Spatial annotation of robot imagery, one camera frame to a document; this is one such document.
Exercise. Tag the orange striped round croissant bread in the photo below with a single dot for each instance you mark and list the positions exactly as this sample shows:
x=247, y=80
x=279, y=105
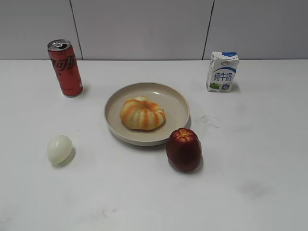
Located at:
x=142, y=114

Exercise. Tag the beige round plate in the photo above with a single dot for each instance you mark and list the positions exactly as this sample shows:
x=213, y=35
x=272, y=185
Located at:
x=174, y=104

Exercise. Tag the dark red apple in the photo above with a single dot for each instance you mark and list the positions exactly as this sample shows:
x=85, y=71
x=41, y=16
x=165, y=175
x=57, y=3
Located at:
x=184, y=150

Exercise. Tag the white blue milk carton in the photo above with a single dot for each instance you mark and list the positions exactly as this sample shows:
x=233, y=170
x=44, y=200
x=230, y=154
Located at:
x=222, y=70

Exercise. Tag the white egg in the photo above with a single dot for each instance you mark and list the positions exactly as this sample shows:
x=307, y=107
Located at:
x=59, y=148

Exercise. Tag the red cola can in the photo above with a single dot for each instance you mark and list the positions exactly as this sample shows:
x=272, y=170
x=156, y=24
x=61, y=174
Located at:
x=64, y=62

